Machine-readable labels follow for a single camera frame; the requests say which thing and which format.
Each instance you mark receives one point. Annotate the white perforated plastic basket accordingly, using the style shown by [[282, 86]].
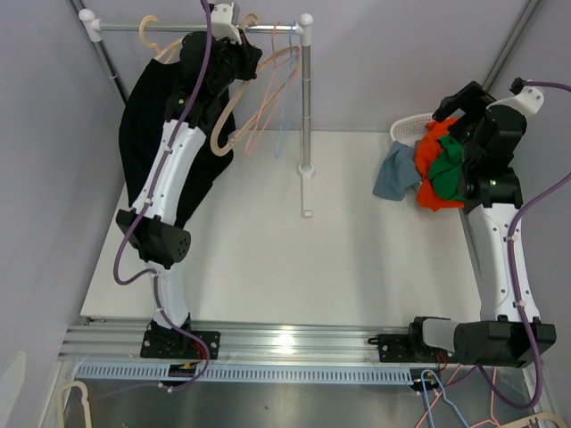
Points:
[[410, 129]]

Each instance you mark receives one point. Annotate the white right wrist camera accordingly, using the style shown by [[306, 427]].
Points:
[[526, 99]]

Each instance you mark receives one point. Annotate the orange t shirt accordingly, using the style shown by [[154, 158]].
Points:
[[427, 151]]

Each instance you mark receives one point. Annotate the green t shirt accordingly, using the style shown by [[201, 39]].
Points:
[[444, 173]]

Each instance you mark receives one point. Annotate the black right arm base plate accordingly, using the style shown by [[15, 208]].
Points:
[[405, 348]]

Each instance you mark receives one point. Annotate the white slotted cable duct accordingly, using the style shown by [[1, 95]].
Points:
[[246, 373]]

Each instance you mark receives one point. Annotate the grey-blue t shirt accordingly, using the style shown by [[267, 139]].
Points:
[[397, 174]]

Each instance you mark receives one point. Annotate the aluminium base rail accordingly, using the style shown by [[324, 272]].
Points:
[[240, 343]]

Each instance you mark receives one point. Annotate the pink wire hanger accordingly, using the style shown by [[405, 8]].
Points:
[[257, 130], [470, 402]]

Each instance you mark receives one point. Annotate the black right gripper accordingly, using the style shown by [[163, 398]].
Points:
[[473, 98]]

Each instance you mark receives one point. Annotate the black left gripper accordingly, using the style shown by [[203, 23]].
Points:
[[249, 55]]

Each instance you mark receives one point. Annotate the pink wire hanger on floor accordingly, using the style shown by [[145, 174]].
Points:
[[470, 402]]

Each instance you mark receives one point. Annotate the black t shirt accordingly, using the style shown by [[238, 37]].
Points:
[[140, 134]]

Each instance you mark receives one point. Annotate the light blue wire hanger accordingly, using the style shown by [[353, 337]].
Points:
[[287, 110]]

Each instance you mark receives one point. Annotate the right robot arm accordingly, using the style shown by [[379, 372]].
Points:
[[510, 331]]

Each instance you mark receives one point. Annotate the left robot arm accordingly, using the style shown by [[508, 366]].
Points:
[[174, 142]]

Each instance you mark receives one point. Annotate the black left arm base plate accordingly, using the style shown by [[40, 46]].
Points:
[[165, 343]]

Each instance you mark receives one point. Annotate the beige hanger bottom right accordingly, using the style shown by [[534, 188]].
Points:
[[536, 419]]

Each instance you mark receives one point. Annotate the metal clothes rack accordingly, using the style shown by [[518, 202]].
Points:
[[305, 80]]

